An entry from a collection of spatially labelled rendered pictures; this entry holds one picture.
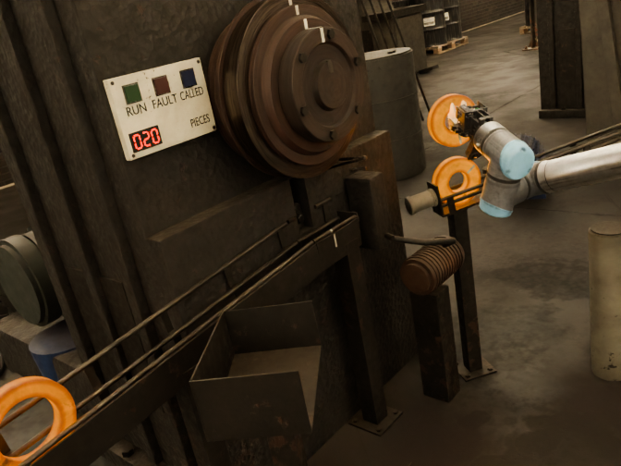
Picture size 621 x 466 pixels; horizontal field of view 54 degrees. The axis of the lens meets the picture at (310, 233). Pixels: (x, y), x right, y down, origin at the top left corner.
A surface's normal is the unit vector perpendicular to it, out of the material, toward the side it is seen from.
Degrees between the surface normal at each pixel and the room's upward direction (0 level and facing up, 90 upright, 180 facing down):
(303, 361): 5
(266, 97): 86
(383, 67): 90
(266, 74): 71
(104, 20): 90
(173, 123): 90
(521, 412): 0
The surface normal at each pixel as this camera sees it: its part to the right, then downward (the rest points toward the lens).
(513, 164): 0.30, 0.47
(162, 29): 0.75, 0.11
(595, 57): -0.80, 0.34
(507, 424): -0.18, -0.92
